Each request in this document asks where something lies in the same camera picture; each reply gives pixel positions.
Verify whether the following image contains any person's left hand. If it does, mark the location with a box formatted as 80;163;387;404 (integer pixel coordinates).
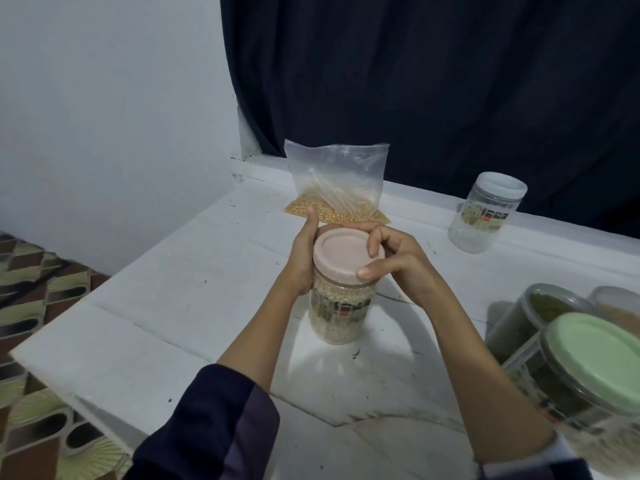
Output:
283;207;321;298

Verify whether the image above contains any person's right hand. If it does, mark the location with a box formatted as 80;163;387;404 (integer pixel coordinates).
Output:
345;223;451;308

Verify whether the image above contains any pink round lid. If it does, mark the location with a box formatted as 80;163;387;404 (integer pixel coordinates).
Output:
314;227;386;286

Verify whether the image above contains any transparent jar pink lid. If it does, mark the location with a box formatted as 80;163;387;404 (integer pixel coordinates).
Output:
309;227;386;345

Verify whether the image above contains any zip bag of corn kernels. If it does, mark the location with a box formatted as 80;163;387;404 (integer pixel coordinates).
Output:
283;139;391;226

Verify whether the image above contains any transparent jar blue lid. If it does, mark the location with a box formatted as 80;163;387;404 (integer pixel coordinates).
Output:
448;171;529;255

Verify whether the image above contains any pile of green beans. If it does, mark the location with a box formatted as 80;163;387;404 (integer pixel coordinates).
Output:
490;293;601;421

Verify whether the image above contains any transparent jar green lid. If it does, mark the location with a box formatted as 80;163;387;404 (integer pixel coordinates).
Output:
503;313;640;468

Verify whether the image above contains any green round lid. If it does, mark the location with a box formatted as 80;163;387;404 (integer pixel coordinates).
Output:
545;313;640;414

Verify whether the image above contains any person's left forearm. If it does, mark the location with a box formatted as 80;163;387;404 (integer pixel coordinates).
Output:
125;285;306;480

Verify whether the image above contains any person's right forearm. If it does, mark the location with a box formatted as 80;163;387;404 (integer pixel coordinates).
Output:
420;289;593;480

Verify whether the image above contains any dark navy curtain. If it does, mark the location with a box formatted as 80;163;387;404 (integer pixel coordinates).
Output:
220;0;640;239

